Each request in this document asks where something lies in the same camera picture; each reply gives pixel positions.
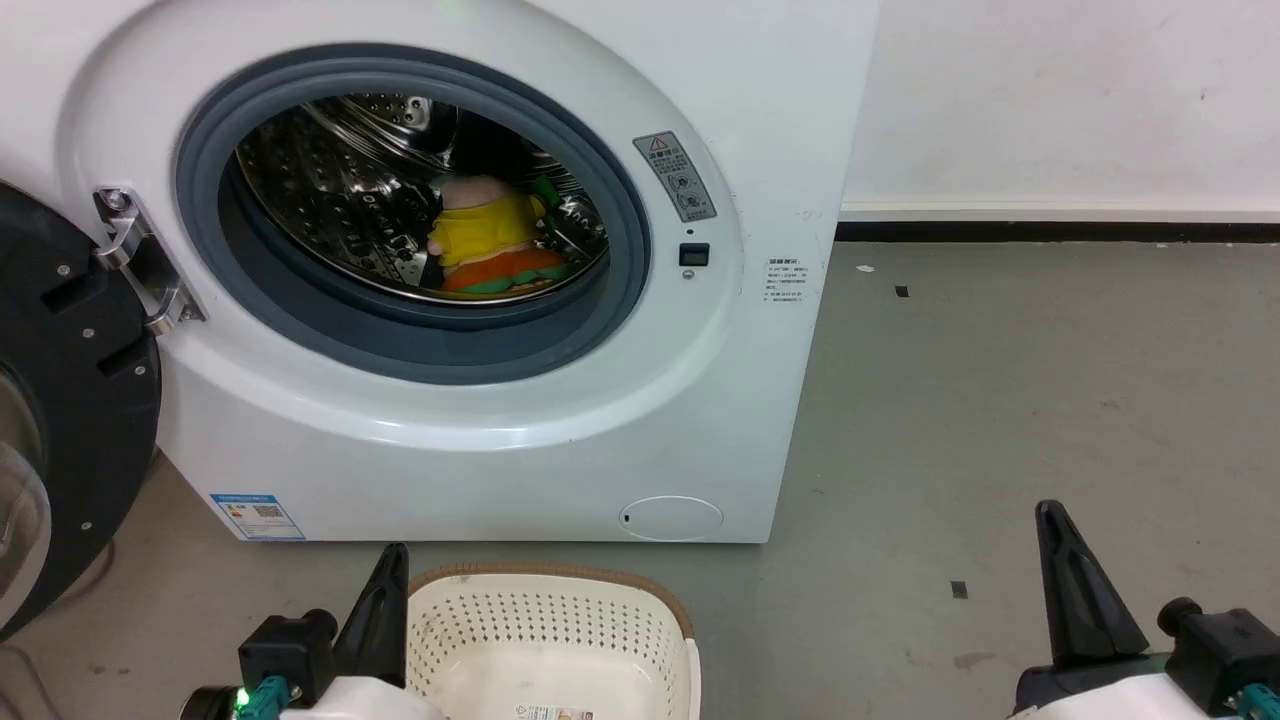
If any blue energy label sticker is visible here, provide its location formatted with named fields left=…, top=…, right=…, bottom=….
left=209, top=492, right=307, bottom=542

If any silver metal door hinge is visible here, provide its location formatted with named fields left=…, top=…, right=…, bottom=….
left=92, top=186, right=207, bottom=337

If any white front-load washing machine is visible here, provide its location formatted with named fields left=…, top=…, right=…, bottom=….
left=0, top=0, right=882, bottom=545

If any white text label sticker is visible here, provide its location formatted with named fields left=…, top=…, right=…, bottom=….
left=765, top=258, right=809, bottom=307

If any perforated steel washing drum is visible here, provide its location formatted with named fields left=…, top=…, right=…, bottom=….
left=234, top=92, right=611, bottom=304

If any thin grey floor cable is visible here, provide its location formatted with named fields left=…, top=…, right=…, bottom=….
left=0, top=538, right=118, bottom=720

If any grey warning sticker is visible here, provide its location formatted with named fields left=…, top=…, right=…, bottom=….
left=632, top=131, right=718, bottom=224

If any black wall baseboard strip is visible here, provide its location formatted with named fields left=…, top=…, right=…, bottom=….
left=835, top=221, right=1280, bottom=244

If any black round washing machine door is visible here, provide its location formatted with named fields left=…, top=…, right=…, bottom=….
left=0, top=181, right=163, bottom=642

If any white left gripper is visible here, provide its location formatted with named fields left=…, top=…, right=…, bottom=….
left=278, top=542, right=444, bottom=720

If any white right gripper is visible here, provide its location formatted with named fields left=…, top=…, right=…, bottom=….
left=1008, top=500, right=1216, bottom=720

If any yellow orange plush toy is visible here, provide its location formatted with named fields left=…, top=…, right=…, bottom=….
left=427, top=174, right=573, bottom=297

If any grey rubber door gasket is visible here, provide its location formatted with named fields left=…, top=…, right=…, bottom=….
left=175, top=43, right=653, bottom=386

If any white perforated laundry basket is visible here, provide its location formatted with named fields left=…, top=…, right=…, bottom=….
left=404, top=563, right=702, bottom=720

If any round white filter cover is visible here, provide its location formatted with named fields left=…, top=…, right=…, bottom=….
left=618, top=495, right=724, bottom=543

